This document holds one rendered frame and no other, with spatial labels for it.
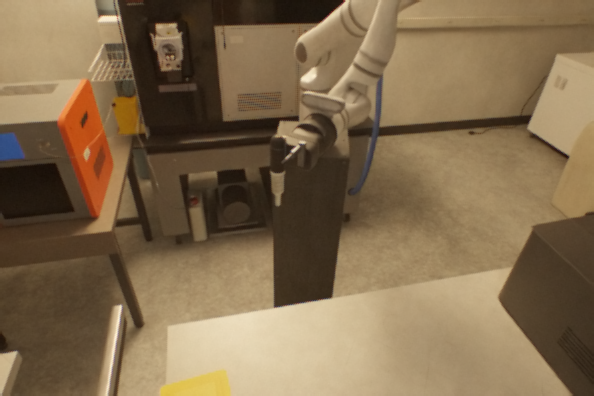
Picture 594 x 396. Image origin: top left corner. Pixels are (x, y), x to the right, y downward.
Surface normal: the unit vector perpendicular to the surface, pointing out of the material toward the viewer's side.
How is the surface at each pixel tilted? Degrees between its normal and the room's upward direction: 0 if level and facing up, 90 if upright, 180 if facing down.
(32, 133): 90
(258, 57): 90
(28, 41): 90
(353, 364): 0
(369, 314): 0
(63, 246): 90
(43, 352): 0
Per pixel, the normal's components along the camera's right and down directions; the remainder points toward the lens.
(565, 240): -0.81, -0.34
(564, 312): -0.97, 0.11
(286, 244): -0.07, 0.59
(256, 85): 0.22, 0.58
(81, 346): 0.03, -0.80
